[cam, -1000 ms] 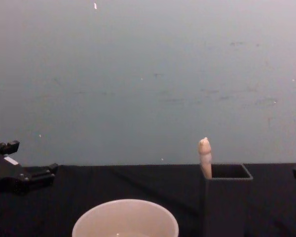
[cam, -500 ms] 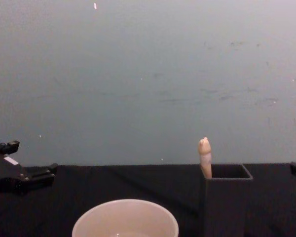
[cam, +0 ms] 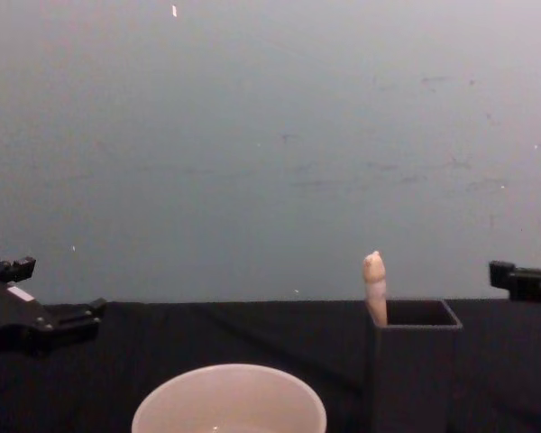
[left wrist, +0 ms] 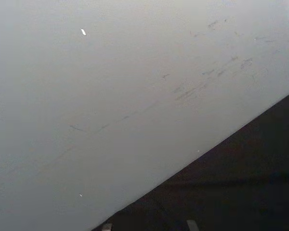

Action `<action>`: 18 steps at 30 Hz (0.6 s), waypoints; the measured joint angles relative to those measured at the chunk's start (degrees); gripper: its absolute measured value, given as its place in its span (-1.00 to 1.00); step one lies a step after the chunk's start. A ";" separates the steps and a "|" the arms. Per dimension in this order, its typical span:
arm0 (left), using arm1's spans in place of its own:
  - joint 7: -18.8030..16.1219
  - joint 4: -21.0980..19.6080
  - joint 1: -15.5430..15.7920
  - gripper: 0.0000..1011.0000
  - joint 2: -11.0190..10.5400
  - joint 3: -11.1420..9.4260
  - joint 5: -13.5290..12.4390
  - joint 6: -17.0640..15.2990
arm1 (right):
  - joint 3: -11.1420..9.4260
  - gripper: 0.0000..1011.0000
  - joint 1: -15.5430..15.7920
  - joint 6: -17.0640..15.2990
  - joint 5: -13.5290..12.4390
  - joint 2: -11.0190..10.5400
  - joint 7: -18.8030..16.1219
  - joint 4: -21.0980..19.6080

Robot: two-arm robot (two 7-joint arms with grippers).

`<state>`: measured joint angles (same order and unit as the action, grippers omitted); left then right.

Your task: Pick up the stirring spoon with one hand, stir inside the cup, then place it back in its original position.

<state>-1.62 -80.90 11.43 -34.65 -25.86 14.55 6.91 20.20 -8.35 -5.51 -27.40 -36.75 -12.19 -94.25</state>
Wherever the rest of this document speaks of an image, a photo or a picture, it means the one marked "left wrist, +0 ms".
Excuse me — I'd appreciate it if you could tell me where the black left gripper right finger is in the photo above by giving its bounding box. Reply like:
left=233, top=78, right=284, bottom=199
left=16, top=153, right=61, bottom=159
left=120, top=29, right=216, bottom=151
left=185, top=219, right=198, bottom=231

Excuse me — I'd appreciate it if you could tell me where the black table cloth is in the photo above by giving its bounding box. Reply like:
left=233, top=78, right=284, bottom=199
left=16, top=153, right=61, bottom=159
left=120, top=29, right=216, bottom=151
left=91, top=88, right=289, bottom=231

